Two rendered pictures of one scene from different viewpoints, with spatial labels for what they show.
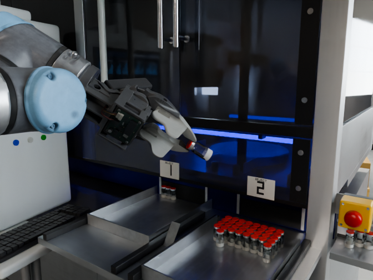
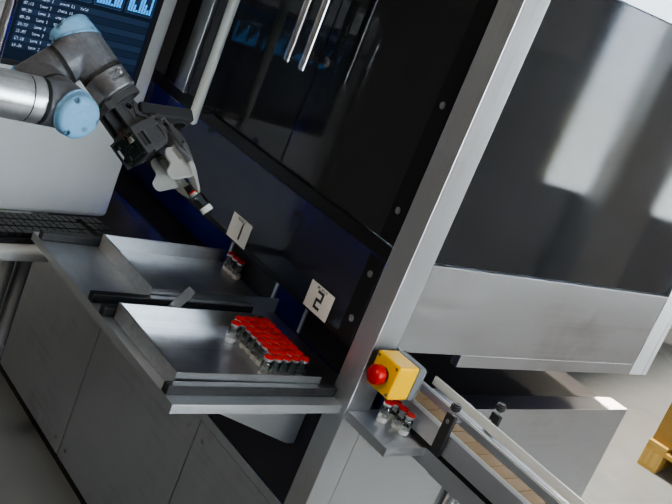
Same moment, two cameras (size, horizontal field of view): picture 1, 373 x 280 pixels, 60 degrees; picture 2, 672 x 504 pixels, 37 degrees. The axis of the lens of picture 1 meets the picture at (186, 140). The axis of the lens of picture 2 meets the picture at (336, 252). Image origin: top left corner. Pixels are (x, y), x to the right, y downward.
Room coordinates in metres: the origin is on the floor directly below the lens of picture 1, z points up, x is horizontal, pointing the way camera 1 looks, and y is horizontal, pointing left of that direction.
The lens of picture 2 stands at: (-1.07, -0.63, 1.72)
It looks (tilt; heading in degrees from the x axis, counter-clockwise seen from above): 16 degrees down; 12
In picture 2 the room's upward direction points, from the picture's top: 22 degrees clockwise
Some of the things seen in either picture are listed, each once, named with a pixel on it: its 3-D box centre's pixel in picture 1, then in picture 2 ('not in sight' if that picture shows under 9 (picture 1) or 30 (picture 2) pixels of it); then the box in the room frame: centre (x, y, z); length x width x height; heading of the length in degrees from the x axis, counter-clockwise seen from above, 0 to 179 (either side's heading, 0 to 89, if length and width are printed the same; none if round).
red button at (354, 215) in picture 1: (353, 218); (378, 374); (0.75, -0.41, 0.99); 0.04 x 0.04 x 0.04; 55
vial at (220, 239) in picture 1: (220, 238); (232, 331); (0.82, -0.09, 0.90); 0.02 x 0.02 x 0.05
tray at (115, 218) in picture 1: (153, 210); (189, 273); (1.02, 0.11, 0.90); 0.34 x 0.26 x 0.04; 145
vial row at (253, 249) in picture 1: (242, 240); (255, 346); (0.81, -0.15, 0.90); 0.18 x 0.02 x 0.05; 55
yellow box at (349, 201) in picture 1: (356, 212); (395, 374); (0.78, -0.44, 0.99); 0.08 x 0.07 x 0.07; 145
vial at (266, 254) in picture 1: (267, 253); (265, 366); (0.74, -0.20, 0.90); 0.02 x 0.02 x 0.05
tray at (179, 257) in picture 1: (226, 256); (218, 347); (0.73, -0.10, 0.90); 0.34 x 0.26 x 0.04; 145
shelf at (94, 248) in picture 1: (182, 240); (194, 318); (0.87, 0.01, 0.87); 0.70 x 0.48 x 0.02; 55
